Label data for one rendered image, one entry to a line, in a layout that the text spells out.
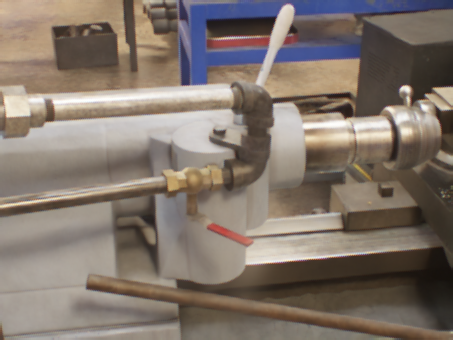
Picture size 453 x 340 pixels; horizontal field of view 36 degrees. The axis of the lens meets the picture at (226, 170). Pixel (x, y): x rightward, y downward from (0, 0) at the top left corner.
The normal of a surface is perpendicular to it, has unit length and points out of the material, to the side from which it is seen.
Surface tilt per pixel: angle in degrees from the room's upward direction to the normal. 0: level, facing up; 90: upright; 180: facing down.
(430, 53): 90
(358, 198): 0
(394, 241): 0
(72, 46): 90
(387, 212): 90
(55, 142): 60
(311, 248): 0
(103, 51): 90
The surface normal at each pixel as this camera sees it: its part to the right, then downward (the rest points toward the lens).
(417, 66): 0.32, 0.44
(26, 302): 0.14, -0.02
